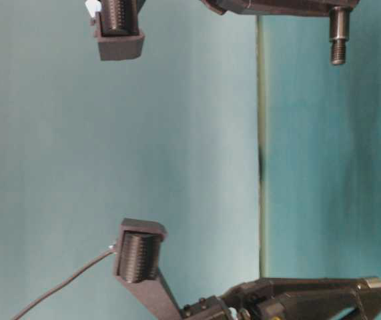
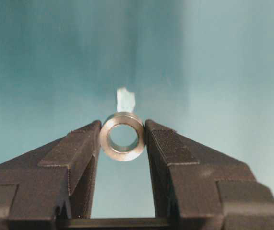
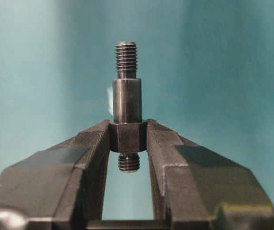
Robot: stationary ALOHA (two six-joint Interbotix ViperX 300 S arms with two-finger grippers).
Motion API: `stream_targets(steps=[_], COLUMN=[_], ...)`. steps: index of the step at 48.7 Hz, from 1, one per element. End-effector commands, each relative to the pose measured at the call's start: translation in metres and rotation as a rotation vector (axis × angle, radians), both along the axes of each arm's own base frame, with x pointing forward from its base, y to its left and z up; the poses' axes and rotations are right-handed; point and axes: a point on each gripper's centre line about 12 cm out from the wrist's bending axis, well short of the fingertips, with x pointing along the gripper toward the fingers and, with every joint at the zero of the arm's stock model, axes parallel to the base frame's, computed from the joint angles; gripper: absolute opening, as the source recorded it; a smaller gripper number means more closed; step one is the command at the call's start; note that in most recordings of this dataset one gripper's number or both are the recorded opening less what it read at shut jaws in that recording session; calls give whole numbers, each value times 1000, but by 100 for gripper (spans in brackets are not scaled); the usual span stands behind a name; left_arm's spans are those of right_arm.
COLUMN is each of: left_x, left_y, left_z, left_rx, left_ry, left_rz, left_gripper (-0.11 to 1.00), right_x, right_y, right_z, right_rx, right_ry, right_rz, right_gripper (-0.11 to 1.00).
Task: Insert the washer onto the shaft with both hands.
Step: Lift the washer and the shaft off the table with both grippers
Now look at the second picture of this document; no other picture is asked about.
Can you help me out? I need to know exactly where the silver metal washer bushing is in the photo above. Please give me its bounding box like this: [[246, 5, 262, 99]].
[[99, 112, 145, 161]]

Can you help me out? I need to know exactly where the white paper scrap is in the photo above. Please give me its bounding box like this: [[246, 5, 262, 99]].
[[117, 87, 136, 113]]

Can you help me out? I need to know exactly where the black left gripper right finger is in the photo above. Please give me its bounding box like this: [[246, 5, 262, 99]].
[[145, 120, 274, 230]]

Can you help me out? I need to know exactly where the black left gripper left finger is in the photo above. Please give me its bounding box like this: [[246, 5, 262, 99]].
[[0, 120, 101, 230]]

